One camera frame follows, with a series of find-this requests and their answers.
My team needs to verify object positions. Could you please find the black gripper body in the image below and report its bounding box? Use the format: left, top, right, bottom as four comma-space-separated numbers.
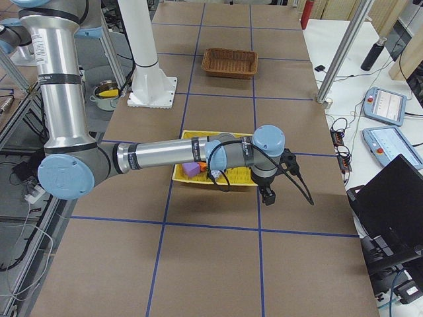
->
250, 172, 275, 195

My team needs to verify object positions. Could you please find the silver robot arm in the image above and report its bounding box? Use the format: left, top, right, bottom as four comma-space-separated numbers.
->
17, 1, 285, 205
1, 18, 34, 55

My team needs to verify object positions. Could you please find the yellow plastic basket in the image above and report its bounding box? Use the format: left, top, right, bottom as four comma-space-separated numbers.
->
172, 129, 256, 187

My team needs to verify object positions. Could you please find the brown wicker basket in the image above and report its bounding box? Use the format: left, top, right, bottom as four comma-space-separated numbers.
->
202, 48, 258, 80

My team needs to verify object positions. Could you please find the small printed can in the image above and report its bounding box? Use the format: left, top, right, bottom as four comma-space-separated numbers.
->
208, 170, 222, 181

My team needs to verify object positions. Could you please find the orange toy carrot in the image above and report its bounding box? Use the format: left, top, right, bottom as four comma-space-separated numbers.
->
198, 162, 208, 172

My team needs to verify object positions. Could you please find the purple foam cube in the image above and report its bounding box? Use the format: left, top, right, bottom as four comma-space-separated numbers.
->
182, 162, 201, 178

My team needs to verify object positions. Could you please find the black orange adapter box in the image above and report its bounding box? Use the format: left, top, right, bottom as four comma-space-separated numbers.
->
330, 131, 344, 147

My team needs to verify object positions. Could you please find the black laptop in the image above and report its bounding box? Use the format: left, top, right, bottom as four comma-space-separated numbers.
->
347, 155, 422, 248

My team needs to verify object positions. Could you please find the near teach pendant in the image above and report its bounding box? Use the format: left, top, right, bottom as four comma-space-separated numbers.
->
362, 126, 422, 170

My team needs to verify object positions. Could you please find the teach pendant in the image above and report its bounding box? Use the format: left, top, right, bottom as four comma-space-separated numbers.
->
362, 87, 407, 126
362, 126, 422, 170

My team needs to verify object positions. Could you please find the small black puck device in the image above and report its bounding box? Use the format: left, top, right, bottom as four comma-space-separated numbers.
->
314, 65, 325, 72

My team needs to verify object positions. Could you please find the far teach pendant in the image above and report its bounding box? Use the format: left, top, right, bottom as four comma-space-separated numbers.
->
362, 87, 407, 126

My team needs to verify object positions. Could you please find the black water bottle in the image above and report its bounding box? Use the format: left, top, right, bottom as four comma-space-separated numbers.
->
360, 36, 387, 71

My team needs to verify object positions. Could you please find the white enamel pot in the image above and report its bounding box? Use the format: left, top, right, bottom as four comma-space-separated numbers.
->
89, 80, 120, 112

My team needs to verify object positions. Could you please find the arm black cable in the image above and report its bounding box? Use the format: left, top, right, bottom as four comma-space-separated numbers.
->
206, 138, 314, 206

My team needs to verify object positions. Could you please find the white pedestal column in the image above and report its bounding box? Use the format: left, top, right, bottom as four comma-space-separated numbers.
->
118, 0, 178, 109

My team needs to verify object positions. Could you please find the aluminium frame post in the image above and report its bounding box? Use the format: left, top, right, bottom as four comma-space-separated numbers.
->
316, 0, 375, 109

